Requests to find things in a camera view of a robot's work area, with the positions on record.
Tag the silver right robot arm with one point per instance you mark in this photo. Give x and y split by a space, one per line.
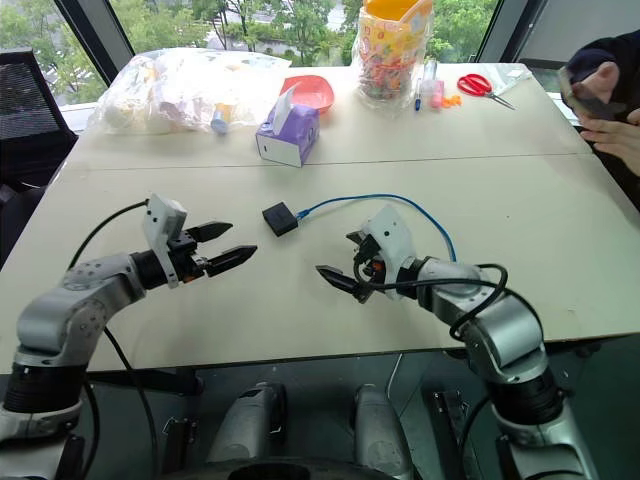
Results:
500 325

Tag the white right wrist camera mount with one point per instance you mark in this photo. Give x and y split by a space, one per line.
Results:
392 240

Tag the blue pen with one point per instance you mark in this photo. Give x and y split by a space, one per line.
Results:
417 97

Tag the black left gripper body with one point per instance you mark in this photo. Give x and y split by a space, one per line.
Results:
182 257

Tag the black table bracket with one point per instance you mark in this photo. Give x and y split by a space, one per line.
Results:
450 430
180 445

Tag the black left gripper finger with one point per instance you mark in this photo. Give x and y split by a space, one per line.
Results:
232 257
212 230

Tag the clear bag of white items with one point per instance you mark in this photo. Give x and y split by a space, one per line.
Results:
170 90

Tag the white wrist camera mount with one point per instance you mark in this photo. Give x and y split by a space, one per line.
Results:
162 220
392 240

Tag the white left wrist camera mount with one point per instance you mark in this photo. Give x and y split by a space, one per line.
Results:
162 220

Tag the purple tissue box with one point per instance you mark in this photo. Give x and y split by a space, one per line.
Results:
295 132

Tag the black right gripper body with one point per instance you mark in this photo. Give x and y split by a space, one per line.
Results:
369 260

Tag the small orange pieces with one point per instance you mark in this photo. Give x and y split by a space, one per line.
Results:
450 101

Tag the person's left hand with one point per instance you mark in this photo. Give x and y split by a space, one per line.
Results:
617 137

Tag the silver rounded robot leg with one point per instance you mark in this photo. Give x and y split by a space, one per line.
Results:
247 425
380 430

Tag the small black plastic box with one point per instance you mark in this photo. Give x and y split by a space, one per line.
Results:
280 218

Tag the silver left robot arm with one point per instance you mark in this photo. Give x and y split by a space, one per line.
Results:
60 315

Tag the dark window frame post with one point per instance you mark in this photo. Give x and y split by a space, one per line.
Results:
505 27
95 35

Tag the pink clear tube pack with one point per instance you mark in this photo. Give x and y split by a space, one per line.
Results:
432 85

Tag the small clear plastic bag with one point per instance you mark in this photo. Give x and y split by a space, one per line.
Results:
512 77

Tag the bag of colourful toys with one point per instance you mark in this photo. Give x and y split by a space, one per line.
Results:
392 55

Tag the person's dark sleeve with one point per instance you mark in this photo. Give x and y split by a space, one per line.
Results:
620 50

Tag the black mesh office chair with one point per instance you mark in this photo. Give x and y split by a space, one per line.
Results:
30 115

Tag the person's right hand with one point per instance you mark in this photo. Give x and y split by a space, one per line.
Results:
602 80

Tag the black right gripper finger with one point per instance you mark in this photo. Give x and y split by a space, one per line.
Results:
342 280
356 237

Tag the red plastic bowl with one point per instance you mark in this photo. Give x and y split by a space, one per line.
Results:
312 92

